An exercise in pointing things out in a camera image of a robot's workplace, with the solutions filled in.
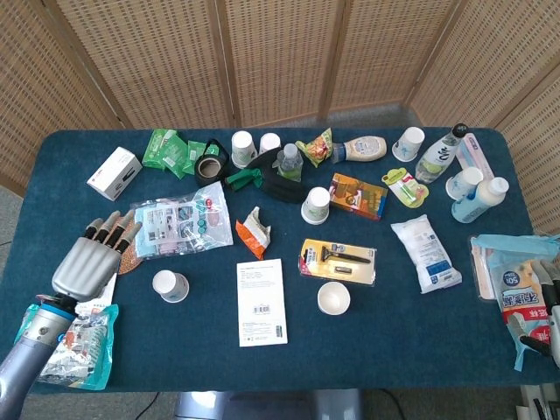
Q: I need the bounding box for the orange product box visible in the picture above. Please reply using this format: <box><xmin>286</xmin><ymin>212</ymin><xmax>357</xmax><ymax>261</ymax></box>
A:
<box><xmin>328</xmin><ymin>172</ymin><xmax>389</xmax><ymax>221</ymax></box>

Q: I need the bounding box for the beige mayonnaise bottle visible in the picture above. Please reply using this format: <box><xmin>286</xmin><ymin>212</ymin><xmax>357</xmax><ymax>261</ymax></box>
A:
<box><xmin>331</xmin><ymin>135</ymin><xmax>389</xmax><ymax>165</ymax></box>

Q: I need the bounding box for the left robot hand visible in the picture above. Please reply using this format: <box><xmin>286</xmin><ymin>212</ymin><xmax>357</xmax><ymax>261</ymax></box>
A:
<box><xmin>51</xmin><ymin>209</ymin><xmax>144</xmax><ymax>304</ymax></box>

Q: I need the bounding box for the correction tape blister pack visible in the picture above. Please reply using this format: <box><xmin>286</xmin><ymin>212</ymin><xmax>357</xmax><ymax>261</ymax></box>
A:
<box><xmin>74</xmin><ymin>271</ymin><xmax>118</xmax><ymax>317</ymax></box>

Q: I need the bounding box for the blue pink packet edge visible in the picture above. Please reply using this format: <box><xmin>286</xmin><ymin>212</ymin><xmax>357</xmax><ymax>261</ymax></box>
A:
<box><xmin>470</xmin><ymin>233</ymin><xmax>560</xmax><ymax>373</ymax></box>

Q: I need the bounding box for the teal silver food package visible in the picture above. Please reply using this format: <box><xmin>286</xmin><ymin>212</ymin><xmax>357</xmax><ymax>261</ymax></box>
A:
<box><xmin>14</xmin><ymin>301</ymin><xmax>120</xmax><ymax>391</ymax></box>

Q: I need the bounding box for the green black work glove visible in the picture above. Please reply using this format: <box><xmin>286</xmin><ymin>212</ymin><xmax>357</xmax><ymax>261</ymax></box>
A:
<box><xmin>224</xmin><ymin>147</ymin><xmax>308</xmax><ymax>205</ymax></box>

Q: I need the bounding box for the green wet wipes pack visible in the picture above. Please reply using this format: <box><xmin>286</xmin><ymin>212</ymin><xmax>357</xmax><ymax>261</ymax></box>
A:
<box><xmin>142</xmin><ymin>129</ymin><xmax>179</xmax><ymax>170</ymax></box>
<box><xmin>162</xmin><ymin>135</ymin><xmax>190</xmax><ymax>180</ymax></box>
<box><xmin>182</xmin><ymin>139</ymin><xmax>209</xmax><ymax>176</ymax></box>

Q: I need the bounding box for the razor on yellow card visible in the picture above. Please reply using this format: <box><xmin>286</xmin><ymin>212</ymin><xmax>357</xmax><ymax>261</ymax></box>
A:
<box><xmin>298</xmin><ymin>238</ymin><xmax>378</xmax><ymax>287</ymax></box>

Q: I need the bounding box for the paper cup with green print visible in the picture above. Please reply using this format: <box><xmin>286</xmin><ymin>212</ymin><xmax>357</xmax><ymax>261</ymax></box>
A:
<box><xmin>317</xmin><ymin>281</ymin><xmax>352</xmax><ymax>316</ymax></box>
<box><xmin>230</xmin><ymin>129</ymin><xmax>259</xmax><ymax>170</ymax></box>

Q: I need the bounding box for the stack of green print cups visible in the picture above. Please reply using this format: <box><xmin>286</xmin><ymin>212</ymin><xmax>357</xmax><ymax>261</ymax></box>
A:
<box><xmin>300</xmin><ymin>186</ymin><xmax>332</xmax><ymax>226</ymax></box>

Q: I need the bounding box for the black tape roll with clip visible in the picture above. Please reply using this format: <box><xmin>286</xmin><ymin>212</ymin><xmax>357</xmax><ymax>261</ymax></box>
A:
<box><xmin>201</xmin><ymin>138</ymin><xmax>230</xmax><ymax>170</ymax></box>

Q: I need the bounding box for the white carton box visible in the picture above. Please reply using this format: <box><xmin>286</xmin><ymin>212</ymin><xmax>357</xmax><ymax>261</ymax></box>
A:
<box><xmin>86</xmin><ymin>146</ymin><xmax>144</xmax><ymax>202</ymax></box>

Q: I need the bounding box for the clear bottle green liquid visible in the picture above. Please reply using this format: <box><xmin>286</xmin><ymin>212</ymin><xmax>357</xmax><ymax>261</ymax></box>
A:
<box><xmin>271</xmin><ymin>143</ymin><xmax>305</xmax><ymax>183</ymax></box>

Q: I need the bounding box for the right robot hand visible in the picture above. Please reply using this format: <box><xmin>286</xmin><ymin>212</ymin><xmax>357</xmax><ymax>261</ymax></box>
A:
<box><xmin>509</xmin><ymin>259</ymin><xmax>560</xmax><ymax>369</ymax></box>

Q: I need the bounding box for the paper cup with blue flower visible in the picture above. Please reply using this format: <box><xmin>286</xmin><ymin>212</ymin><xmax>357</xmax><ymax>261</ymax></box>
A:
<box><xmin>444</xmin><ymin>166</ymin><xmax>484</xmax><ymax>202</ymax></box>
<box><xmin>151</xmin><ymin>269</ymin><xmax>191</xmax><ymax>305</ymax></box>
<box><xmin>391</xmin><ymin>126</ymin><xmax>426</xmax><ymax>164</ymax></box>

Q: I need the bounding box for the blue table cloth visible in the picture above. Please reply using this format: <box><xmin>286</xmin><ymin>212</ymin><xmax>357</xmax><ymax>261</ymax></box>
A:
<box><xmin>0</xmin><ymin>126</ymin><xmax>537</xmax><ymax>396</ymax></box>

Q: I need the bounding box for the lime soda bottle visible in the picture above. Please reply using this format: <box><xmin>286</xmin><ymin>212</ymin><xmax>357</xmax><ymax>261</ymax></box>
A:
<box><xmin>414</xmin><ymin>122</ymin><xmax>469</xmax><ymax>186</ymax></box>

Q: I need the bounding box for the pink blue toothbrush pack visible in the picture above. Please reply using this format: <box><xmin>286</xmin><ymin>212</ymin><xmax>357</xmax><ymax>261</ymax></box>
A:
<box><xmin>455</xmin><ymin>133</ymin><xmax>496</xmax><ymax>180</ymax></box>

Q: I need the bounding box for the flat white product box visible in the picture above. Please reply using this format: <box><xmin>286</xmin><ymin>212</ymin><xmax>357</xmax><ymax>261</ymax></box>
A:
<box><xmin>236</xmin><ymin>258</ymin><xmax>290</xmax><ymax>348</ymax></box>

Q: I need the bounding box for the woven folding screen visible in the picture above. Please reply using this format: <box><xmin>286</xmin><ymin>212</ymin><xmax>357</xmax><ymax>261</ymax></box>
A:
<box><xmin>0</xmin><ymin>0</ymin><xmax>560</xmax><ymax>235</ymax></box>

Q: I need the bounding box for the round woven coaster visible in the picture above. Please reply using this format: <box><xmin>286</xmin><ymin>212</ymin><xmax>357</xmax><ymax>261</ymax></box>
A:
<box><xmin>115</xmin><ymin>218</ymin><xmax>145</xmax><ymax>276</ymax></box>

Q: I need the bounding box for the lip balm on green card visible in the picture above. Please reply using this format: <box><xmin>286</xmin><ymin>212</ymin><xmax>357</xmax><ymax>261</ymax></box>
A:
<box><xmin>381</xmin><ymin>168</ymin><xmax>431</xmax><ymax>208</ymax></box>

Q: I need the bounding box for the white blue lotion bottle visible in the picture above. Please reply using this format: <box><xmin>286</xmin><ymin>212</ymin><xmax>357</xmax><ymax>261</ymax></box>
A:
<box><xmin>451</xmin><ymin>176</ymin><xmax>510</xmax><ymax>225</ymax></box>

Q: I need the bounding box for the clear zip bag with items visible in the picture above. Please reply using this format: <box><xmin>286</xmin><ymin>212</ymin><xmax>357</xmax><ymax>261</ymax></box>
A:
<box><xmin>129</xmin><ymin>180</ymin><xmax>235</xmax><ymax>260</ymax></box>

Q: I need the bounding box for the black cable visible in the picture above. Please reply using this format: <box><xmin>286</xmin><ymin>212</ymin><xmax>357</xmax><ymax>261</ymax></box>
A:
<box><xmin>379</xmin><ymin>388</ymin><xmax>409</xmax><ymax>420</ymax></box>
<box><xmin>133</xmin><ymin>391</ymin><xmax>161</xmax><ymax>420</ymax></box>

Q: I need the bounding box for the white cotton pad bag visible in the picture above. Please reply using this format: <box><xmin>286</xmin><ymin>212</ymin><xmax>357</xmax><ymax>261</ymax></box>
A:
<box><xmin>389</xmin><ymin>213</ymin><xmax>464</xmax><ymax>296</ymax></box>

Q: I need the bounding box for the clear pack of wooden sticks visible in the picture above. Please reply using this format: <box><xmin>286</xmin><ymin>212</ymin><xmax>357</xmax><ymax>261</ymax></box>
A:
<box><xmin>469</xmin><ymin>238</ymin><xmax>500</xmax><ymax>301</ymax></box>

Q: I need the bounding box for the green yellow snack bag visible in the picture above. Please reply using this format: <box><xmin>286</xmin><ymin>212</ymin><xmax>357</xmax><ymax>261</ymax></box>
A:
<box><xmin>295</xmin><ymin>127</ymin><xmax>335</xmax><ymax>169</ymax></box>

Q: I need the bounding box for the orange white snack bag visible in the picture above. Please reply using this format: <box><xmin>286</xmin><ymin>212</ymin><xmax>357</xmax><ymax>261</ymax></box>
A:
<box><xmin>234</xmin><ymin>206</ymin><xmax>272</xmax><ymax>261</ymax></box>

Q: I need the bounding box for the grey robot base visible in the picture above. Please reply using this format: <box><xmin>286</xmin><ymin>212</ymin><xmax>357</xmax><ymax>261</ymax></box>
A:
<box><xmin>174</xmin><ymin>388</ymin><xmax>365</xmax><ymax>420</ymax></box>

